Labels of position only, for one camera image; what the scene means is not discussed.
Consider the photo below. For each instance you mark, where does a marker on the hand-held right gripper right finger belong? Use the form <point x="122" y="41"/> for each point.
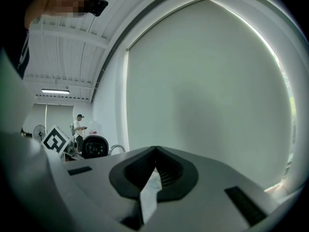
<point x="205" y="202"/>

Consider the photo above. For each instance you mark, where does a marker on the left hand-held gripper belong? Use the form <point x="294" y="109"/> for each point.
<point x="56" y="141"/>

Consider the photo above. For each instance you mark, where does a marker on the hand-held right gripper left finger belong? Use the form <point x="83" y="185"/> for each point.
<point x="96" y="185"/>

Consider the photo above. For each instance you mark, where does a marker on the black hair dryer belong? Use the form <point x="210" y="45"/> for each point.
<point x="94" y="147"/>

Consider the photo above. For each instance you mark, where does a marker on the black standing fan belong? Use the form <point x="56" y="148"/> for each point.
<point x="39" y="132"/>

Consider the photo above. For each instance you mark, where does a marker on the chrome faucet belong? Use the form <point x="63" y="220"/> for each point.
<point x="116" y="149"/>

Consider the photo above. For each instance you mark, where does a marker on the white machine with red label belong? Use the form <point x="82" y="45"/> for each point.
<point x="95" y="127"/>

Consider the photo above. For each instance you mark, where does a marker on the ceiling tube light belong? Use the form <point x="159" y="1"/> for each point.
<point x="55" y="91"/>

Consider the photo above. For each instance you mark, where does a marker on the person's black shirt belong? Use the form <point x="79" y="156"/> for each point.
<point x="21" y="54"/>

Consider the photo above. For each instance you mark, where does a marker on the black head-worn camera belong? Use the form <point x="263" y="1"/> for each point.
<point x="97" y="2"/>

